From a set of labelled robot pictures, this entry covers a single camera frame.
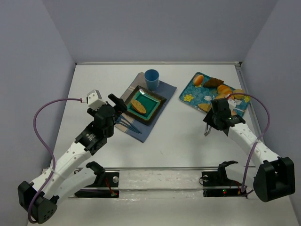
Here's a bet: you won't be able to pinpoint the metal tongs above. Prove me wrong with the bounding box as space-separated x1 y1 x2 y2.
204 124 212 137

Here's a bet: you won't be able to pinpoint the seeded bread slice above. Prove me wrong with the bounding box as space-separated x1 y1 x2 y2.
131 99 147 114

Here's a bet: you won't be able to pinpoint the round orange bun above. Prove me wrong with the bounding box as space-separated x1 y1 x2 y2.
192 74 204 86

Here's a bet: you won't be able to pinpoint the half bread loaf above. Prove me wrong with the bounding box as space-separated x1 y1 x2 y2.
198 103 212 113

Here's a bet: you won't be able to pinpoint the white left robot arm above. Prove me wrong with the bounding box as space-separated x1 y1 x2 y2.
17 90 127 224

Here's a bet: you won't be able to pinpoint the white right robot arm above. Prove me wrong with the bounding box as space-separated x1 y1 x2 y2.
203 98 296 202

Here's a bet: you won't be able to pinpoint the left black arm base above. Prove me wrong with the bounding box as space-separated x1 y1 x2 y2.
74 161 119 198

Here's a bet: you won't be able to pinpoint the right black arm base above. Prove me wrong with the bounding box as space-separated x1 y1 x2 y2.
198 161 251 198

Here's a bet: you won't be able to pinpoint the blue plastic knife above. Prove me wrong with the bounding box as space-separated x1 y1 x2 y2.
120 115 142 134

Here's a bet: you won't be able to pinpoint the blue plastic spoon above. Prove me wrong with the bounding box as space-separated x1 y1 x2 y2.
116 121 140 133

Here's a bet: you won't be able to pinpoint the blue plastic fork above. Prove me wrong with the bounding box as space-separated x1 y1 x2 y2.
116 121 137 132

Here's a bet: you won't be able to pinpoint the upper glazed donut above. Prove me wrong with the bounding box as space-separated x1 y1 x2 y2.
215 94 227 99

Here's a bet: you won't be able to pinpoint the blue patchwork placemat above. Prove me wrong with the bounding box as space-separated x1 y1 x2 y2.
115 72 177 143

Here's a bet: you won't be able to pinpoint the golden croissant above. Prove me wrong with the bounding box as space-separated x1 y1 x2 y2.
217 84 233 97

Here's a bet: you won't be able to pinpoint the small round yellow bun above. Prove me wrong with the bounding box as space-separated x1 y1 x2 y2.
233 89 244 100

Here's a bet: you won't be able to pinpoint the blue floral tray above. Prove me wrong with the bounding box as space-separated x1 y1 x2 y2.
179 72 251 117

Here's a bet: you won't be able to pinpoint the teal square ceramic plate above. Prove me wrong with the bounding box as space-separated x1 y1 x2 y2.
125 86 166 125

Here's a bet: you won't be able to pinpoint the dark brown pastry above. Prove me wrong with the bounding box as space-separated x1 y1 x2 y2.
203 78 224 88

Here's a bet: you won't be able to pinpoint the blue plastic cup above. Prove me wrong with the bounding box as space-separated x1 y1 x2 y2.
144 69 159 91

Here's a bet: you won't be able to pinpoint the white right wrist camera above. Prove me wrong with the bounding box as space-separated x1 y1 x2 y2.
225 95 237 111

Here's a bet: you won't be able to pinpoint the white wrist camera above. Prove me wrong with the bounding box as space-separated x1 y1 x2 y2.
87 89 107 111
225 95 237 111

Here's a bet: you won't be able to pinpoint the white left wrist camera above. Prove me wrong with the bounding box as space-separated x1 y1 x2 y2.
87 89 107 111

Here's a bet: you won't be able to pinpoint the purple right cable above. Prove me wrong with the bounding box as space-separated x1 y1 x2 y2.
227 93 271 193

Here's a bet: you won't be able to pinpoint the purple cable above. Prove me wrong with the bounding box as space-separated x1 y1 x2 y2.
227 93 271 193
27 98 83 224

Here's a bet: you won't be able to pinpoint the metal rail front bar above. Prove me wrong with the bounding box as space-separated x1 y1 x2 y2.
75 166 256 172

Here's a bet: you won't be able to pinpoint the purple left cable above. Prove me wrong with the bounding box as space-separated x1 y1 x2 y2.
27 98 83 224

